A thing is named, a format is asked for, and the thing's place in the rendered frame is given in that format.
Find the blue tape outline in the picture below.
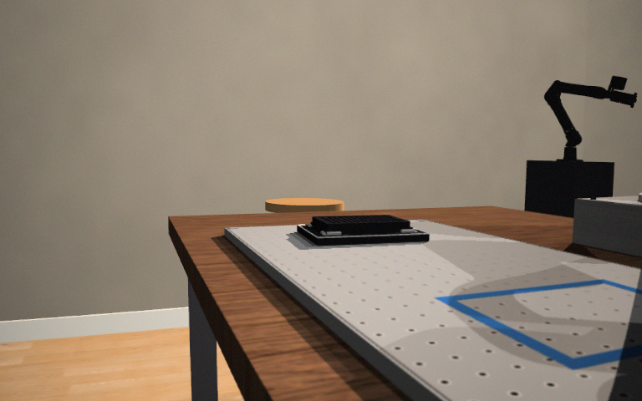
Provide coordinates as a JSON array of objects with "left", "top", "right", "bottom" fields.
[{"left": 434, "top": 279, "right": 642, "bottom": 370}]

